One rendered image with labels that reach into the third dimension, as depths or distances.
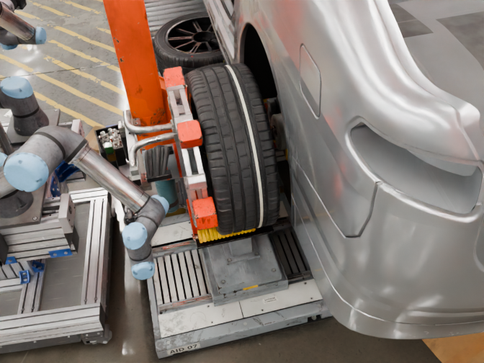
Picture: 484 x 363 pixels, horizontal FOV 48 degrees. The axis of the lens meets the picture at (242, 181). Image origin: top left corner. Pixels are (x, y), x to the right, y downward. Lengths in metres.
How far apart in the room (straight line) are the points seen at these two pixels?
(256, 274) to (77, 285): 0.84
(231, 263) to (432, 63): 1.24
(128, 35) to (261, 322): 1.39
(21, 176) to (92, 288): 1.06
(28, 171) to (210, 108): 0.64
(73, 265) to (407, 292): 1.77
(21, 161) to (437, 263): 1.14
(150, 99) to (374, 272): 1.50
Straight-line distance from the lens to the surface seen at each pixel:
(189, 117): 1.92
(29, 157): 1.66
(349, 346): 2.61
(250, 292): 2.58
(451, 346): 2.68
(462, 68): 2.39
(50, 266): 2.81
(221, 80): 1.98
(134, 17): 2.36
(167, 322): 2.61
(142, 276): 1.81
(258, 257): 2.59
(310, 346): 2.59
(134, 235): 1.71
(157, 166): 1.91
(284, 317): 2.57
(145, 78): 2.50
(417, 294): 1.43
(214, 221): 1.91
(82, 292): 2.63
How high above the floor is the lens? 2.26
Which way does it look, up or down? 44 degrees down
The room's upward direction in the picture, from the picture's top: 5 degrees counter-clockwise
